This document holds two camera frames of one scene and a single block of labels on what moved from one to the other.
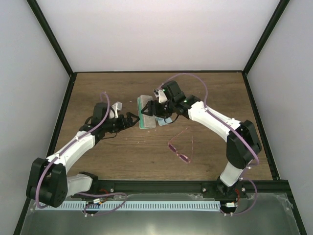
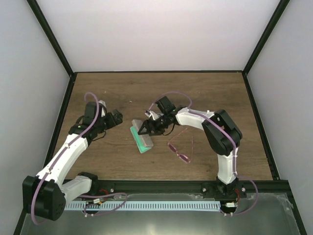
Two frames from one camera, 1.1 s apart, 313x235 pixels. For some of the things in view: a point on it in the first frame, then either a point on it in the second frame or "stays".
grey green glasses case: x=145 y=121 to x=143 y=142
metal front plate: x=261 y=214 stays
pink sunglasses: x=184 y=157 stays
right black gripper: x=155 y=109 to x=147 y=123
